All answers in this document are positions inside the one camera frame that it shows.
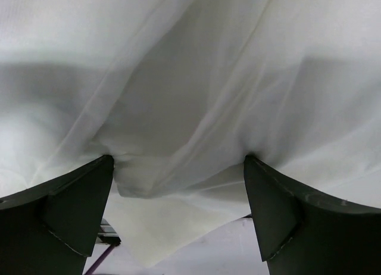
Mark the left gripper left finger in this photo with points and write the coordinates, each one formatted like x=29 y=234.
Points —
x=52 y=228

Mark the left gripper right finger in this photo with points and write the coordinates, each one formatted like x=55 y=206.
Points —
x=301 y=230

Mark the white cartoon print t-shirt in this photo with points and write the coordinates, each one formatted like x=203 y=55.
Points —
x=179 y=92

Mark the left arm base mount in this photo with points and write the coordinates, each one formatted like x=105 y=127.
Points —
x=107 y=235

